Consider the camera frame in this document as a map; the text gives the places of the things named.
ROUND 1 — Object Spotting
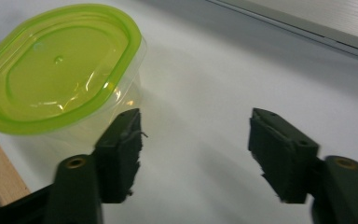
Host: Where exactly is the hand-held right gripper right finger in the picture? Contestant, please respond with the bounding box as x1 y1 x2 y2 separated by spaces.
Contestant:
247 107 321 205

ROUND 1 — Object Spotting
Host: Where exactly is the round green-lidded plastic container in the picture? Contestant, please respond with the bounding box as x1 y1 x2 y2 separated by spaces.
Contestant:
0 3 148 151

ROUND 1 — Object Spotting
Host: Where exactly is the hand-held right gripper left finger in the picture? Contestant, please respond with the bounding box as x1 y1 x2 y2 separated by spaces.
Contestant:
92 107 149 205

